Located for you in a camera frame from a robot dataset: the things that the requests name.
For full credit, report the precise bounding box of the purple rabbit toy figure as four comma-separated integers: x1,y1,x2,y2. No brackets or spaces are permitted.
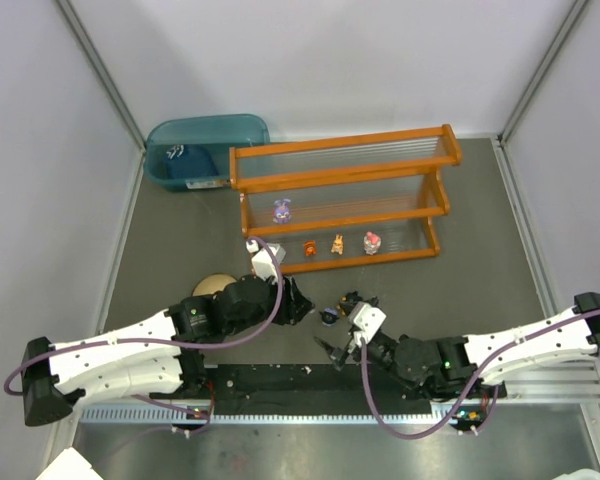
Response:
273,198,292,225

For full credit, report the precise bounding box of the pink rabbit toy figure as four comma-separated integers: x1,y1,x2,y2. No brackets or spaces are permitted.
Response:
363,231,382,255

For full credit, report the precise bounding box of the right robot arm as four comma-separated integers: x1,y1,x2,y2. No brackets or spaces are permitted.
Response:
315,292,600,400

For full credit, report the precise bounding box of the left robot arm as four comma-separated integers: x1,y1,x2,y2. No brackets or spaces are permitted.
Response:
18,275,314,427

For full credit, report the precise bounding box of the orange wooden shelf rack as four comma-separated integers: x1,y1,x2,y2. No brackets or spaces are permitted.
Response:
229,124,463,275

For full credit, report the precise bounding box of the black purple small toy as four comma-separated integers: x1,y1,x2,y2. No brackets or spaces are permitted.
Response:
319,308,340,327

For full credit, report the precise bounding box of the black spiky toy figure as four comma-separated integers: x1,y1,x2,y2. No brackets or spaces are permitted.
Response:
337,291,379,317

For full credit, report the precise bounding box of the orange tiger toy figure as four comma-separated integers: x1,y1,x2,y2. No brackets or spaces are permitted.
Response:
303,240,316,257

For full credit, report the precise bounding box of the tan rabbit toy figure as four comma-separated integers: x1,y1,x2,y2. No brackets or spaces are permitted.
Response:
331,234,344,255

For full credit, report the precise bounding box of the beige round bowl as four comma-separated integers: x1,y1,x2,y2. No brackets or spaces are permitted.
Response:
191,274,236,296

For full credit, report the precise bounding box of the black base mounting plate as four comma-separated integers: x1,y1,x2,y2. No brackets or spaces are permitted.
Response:
193,364,465,415

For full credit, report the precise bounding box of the blue cap in bin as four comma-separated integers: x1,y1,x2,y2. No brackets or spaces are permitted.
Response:
164,144,218,179

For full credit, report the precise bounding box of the teal plastic bin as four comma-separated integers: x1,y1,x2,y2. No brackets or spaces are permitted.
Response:
144,114,270,192

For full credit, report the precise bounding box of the white object bottom left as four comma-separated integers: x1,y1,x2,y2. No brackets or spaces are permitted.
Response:
36,447,102,480

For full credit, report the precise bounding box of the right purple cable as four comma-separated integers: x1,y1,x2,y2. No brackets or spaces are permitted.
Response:
359,305,600,441

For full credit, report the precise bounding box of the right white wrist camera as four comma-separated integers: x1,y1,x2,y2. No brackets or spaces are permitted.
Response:
348,302,386,347

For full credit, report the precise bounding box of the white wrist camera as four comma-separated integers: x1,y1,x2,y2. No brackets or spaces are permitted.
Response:
246,239,286,281
348,302,386,347

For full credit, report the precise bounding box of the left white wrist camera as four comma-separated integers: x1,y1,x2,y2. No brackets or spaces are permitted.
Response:
246,239,286,281

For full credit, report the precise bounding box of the grey slotted cable duct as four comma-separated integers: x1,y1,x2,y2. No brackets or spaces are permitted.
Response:
79,403,451,426

